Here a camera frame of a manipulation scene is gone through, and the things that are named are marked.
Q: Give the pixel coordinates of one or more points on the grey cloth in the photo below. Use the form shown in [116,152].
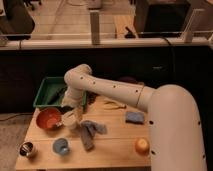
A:
[88,129]

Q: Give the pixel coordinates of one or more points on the green plastic bin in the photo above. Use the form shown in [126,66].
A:
[51,93]

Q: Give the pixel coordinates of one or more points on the glass partition frame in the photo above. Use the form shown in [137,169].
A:
[92,38]

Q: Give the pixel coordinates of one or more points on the blue sponge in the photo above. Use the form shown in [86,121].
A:
[134,117]

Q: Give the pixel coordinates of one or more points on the metal can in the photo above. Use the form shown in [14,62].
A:
[27,149]

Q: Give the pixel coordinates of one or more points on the blue cup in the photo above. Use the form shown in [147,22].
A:
[61,147]

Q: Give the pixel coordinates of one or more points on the black monitor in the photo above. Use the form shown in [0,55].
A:
[160,16]

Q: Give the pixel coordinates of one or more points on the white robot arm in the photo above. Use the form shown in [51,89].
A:
[175,128]

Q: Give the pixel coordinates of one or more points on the black office chair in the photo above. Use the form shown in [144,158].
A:
[16,24]

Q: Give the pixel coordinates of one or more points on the orange bowl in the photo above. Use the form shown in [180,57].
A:
[49,118]

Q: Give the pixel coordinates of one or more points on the orange fruit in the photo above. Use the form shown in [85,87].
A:
[142,146]

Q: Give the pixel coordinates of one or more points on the yellow banana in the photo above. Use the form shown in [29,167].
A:
[113,105]

